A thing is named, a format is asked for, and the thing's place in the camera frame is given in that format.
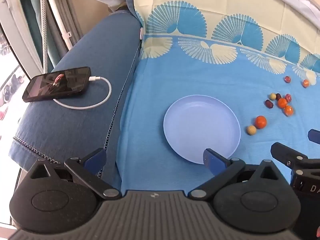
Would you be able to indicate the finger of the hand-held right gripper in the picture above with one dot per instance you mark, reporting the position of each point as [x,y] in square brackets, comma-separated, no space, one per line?
[314,135]
[285,153]

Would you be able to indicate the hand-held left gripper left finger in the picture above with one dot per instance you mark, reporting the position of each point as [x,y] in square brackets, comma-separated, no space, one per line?
[94,159]

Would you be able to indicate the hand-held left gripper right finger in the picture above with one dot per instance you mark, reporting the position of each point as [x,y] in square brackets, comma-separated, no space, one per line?
[213,160]

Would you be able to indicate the light blue plastic plate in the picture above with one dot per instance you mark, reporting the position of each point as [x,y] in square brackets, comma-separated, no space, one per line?
[200,127]

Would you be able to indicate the plastic-wrapped orange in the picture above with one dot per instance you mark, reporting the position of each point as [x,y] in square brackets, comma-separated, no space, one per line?
[305,83]
[288,110]

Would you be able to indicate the small bare orange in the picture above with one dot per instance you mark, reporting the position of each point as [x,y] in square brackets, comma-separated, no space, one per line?
[282,102]
[260,121]

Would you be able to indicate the yellowish round fruit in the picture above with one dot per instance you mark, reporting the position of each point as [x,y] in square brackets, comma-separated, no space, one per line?
[251,130]

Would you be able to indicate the dark red jujube date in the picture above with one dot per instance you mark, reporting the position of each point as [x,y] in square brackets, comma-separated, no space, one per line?
[269,103]

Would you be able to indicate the red plastic-wrapped fruit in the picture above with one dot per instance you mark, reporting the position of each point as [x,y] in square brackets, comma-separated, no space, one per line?
[287,79]
[288,97]

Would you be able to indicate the blue denim cushion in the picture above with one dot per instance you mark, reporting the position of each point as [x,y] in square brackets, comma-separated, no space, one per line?
[82,125]

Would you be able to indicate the dark brown jujube date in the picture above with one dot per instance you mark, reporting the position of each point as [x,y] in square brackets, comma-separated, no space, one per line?
[278,96]

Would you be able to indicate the small beige round fruit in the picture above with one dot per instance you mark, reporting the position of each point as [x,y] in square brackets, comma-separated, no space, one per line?
[272,96]

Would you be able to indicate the black smartphone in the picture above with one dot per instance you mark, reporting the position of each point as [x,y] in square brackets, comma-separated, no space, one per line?
[56,84]

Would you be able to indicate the blue fan-print bedsheet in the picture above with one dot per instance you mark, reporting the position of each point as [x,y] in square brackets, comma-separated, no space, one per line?
[200,75]

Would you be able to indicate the white sheer net cloth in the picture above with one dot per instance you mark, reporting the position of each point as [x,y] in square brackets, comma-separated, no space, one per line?
[307,2]

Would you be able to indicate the white dotted pole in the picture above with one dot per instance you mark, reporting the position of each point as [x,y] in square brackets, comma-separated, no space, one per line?
[44,30]

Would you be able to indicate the white plastic pipe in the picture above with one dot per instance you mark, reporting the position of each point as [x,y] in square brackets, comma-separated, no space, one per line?
[58,15]

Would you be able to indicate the teal curtain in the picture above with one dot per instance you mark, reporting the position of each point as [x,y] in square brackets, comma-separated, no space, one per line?
[31,12]

